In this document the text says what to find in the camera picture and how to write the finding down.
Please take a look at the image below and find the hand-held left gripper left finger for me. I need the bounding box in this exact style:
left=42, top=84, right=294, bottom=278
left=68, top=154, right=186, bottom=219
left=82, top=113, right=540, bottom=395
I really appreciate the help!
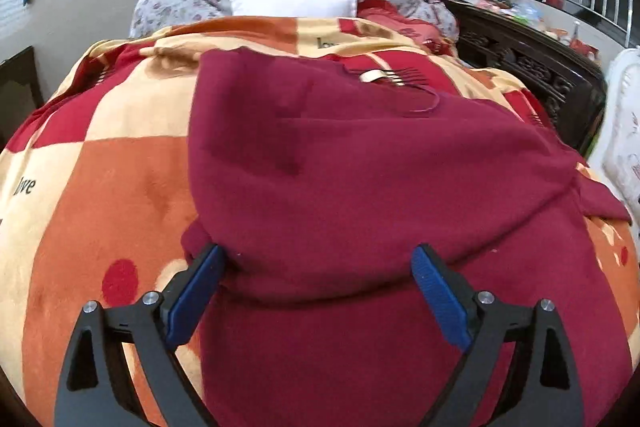
left=54, top=243, right=226, bottom=427

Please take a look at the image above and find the dark wooden cabinet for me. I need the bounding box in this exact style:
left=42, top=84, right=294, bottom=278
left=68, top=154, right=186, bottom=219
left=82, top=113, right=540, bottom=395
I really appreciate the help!
left=0, top=47, right=45, bottom=124

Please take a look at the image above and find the white ornate chair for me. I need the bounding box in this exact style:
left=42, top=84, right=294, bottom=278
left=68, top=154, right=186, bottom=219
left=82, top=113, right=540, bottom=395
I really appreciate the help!
left=597, top=48, right=640, bottom=228

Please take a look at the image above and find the maroon knit sweater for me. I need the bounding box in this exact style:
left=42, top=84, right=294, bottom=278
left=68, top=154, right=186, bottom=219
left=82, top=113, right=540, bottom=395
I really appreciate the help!
left=181, top=47, right=633, bottom=427

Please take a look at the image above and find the white pillow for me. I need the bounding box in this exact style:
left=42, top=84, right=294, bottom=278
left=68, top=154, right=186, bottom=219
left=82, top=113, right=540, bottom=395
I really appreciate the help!
left=230, top=0, right=359, bottom=18

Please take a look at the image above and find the clear plastic bag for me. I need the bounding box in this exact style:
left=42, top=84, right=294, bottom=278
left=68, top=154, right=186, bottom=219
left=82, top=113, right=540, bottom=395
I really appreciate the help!
left=500, top=0, right=547, bottom=24

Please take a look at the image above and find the orange red checked printed blanket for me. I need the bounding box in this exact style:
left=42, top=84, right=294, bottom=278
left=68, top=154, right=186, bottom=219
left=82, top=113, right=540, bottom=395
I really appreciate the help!
left=0, top=16, right=640, bottom=427

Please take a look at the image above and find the red ruffled cloth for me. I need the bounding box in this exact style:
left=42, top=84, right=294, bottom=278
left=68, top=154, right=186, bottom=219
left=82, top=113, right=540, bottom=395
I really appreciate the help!
left=357, top=0, right=451, bottom=54

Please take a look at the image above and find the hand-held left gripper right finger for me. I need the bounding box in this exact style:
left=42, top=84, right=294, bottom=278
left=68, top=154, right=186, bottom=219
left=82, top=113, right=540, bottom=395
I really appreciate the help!
left=410, top=243, right=586, bottom=427

